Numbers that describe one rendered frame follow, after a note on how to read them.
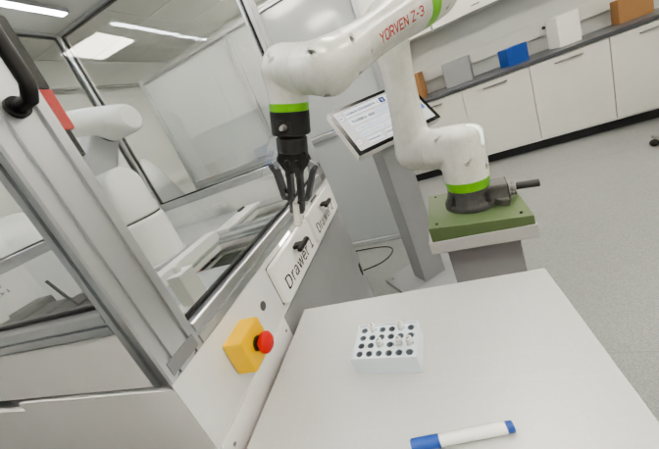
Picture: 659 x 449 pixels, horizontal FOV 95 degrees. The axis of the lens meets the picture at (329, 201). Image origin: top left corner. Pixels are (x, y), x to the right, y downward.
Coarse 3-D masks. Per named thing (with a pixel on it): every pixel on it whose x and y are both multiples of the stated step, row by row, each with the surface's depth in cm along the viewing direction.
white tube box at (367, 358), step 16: (368, 336) 60; (384, 336) 58; (400, 336) 58; (416, 336) 56; (352, 352) 57; (368, 352) 57; (384, 352) 55; (400, 352) 55; (416, 352) 52; (368, 368) 56; (384, 368) 55; (400, 368) 53; (416, 368) 52
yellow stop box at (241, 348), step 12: (240, 324) 60; (252, 324) 58; (228, 336) 58; (240, 336) 56; (252, 336) 57; (228, 348) 55; (240, 348) 54; (252, 348) 57; (240, 360) 56; (252, 360) 56; (240, 372) 57; (252, 372) 56
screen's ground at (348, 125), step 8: (376, 96) 165; (360, 104) 162; (424, 104) 163; (384, 112) 160; (424, 112) 161; (336, 120) 156; (352, 120) 156; (360, 120) 157; (368, 120) 157; (344, 128) 153; (352, 128) 154; (352, 136) 151; (360, 136) 152; (368, 144) 149
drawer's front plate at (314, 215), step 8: (320, 192) 124; (328, 192) 128; (320, 200) 117; (312, 208) 108; (320, 208) 115; (304, 216) 103; (312, 216) 106; (320, 216) 113; (312, 224) 104; (320, 224) 110; (328, 224) 118; (312, 232) 105; (320, 232) 108; (320, 240) 106
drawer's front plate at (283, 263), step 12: (300, 228) 95; (288, 240) 87; (300, 240) 93; (312, 240) 100; (288, 252) 84; (300, 252) 91; (312, 252) 98; (276, 264) 77; (288, 264) 82; (276, 276) 75; (288, 276) 81; (300, 276) 86; (276, 288) 77; (288, 288) 79; (288, 300) 77
